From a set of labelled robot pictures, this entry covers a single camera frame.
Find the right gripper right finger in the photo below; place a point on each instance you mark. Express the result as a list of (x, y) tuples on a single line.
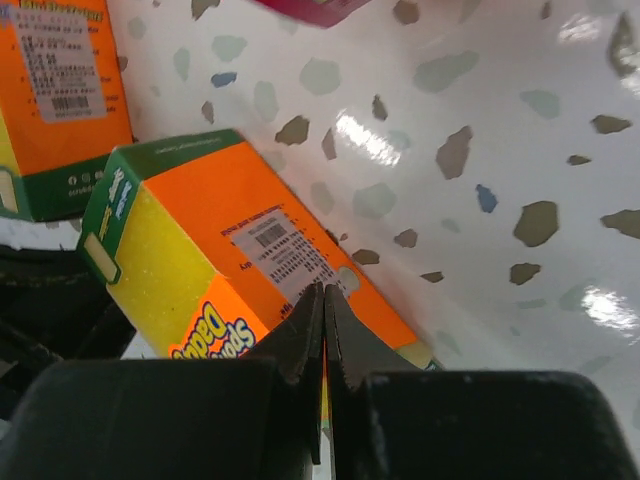
[(352, 353)]

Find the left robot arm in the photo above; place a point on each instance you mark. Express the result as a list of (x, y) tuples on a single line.
[(53, 308)]

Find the Sponge Daddy multipack box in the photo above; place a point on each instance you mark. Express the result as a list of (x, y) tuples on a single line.
[(205, 250)]

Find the pink Scrub Mommy box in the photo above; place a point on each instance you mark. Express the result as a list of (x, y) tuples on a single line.
[(320, 13)]

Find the Sponge Daddy yellow green box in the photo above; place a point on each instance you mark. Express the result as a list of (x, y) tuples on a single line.
[(63, 106)]

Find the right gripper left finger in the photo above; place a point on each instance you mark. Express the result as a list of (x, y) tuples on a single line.
[(290, 398)]

